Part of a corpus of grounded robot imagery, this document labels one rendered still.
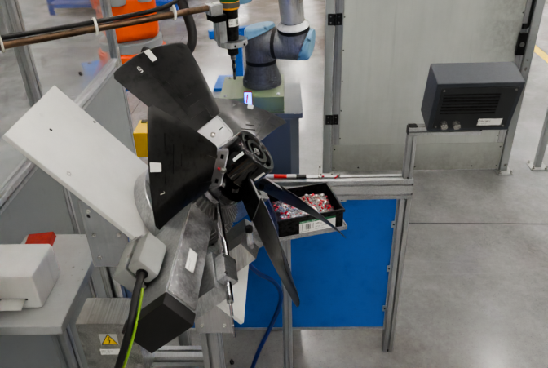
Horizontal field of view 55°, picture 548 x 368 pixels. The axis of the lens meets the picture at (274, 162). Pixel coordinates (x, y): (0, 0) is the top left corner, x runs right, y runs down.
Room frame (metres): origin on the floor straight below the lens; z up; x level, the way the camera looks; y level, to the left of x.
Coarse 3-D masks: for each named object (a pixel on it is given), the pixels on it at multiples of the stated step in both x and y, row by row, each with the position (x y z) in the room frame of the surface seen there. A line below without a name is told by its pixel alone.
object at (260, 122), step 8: (224, 104) 1.39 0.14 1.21; (240, 104) 1.41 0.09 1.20; (224, 112) 1.35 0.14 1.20; (232, 112) 1.36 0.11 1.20; (240, 112) 1.36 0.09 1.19; (248, 112) 1.37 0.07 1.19; (256, 112) 1.39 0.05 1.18; (264, 112) 1.41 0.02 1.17; (224, 120) 1.31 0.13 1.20; (232, 120) 1.31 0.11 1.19; (240, 120) 1.31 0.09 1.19; (248, 120) 1.31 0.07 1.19; (256, 120) 1.32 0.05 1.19; (264, 120) 1.34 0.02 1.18; (272, 120) 1.36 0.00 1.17; (280, 120) 1.38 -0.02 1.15; (232, 128) 1.27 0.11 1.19; (240, 128) 1.26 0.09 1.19; (248, 128) 1.26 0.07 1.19; (256, 128) 1.27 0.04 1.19; (264, 128) 1.28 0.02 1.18; (272, 128) 1.30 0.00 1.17; (256, 136) 1.22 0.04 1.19; (264, 136) 1.23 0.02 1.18
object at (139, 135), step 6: (138, 126) 1.54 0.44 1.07; (144, 126) 1.54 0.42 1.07; (138, 132) 1.50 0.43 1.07; (144, 132) 1.50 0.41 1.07; (138, 138) 1.50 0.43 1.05; (144, 138) 1.50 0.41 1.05; (138, 144) 1.50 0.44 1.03; (144, 144) 1.50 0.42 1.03; (138, 150) 1.50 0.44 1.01; (144, 150) 1.50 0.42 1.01; (138, 156) 1.50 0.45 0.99; (144, 156) 1.50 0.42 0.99
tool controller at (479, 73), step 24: (432, 72) 1.51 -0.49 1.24; (456, 72) 1.50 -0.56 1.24; (480, 72) 1.49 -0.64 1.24; (504, 72) 1.49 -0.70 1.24; (432, 96) 1.48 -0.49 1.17; (456, 96) 1.45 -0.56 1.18; (480, 96) 1.45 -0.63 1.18; (504, 96) 1.45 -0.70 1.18; (432, 120) 1.48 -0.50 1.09; (456, 120) 1.47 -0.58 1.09; (480, 120) 1.47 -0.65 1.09; (504, 120) 1.47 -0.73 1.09
